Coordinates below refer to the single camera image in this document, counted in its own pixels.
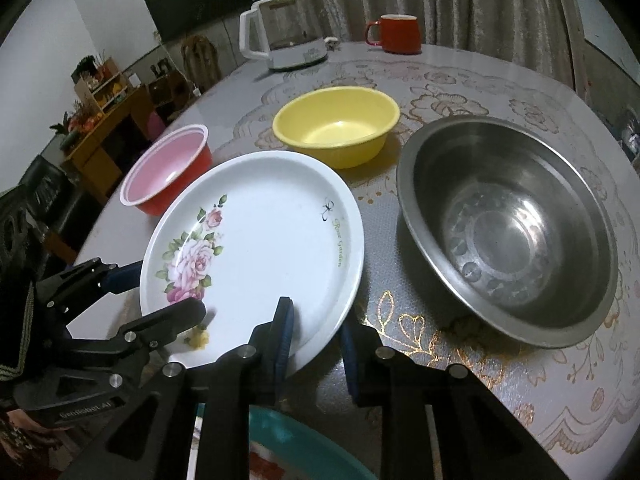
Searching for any wooden desk with shelf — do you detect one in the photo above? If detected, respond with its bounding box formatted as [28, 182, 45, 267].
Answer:
[50, 57, 157, 198]

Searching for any black sofa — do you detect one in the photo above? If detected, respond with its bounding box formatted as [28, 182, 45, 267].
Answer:
[17, 155, 103, 263]

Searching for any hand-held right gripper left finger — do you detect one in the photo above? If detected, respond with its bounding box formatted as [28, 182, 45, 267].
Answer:
[62, 296, 296, 480]

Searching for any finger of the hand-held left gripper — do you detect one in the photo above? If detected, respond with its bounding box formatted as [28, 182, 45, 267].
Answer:
[32, 257, 146, 321]
[65, 297, 207, 363]

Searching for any wooden chair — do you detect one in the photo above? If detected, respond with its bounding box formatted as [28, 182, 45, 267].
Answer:
[180, 35, 222, 92]

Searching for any red bowl pink inside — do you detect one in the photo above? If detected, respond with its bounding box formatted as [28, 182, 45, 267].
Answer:
[120, 124, 213, 217]

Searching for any white floral plate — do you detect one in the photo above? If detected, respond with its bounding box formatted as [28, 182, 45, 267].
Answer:
[139, 150, 365, 375]

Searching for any dark small cabinet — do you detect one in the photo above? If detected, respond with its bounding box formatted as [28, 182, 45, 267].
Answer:
[147, 72, 193, 111]

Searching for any floral grey tablecloth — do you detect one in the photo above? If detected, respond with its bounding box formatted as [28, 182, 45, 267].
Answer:
[75, 42, 640, 480]

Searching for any teal rimmed plate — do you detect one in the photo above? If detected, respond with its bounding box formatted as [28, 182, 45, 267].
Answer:
[192, 402, 382, 480]

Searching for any red mug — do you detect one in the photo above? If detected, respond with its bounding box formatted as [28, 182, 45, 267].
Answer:
[364, 14, 424, 55]

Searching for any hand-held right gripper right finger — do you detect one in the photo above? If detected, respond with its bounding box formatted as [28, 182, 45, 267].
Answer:
[340, 317, 566, 480]

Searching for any shiny foil bag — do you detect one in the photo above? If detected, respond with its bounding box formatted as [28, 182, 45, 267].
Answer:
[607, 105, 640, 161]

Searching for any person's patterned clothing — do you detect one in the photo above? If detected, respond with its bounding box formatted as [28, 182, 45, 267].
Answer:
[0, 407, 66, 480]

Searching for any pink stool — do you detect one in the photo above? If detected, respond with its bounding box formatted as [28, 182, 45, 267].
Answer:
[147, 112, 169, 144]

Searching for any yellow plastic bowl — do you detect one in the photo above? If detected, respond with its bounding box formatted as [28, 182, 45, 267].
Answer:
[272, 86, 401, 170]

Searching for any stainless steel bowl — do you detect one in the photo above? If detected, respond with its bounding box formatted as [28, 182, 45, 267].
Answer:
[396, 116, 620, 350]

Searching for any black television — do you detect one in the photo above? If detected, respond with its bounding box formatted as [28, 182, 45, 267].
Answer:
[142, 0, 253, 43]

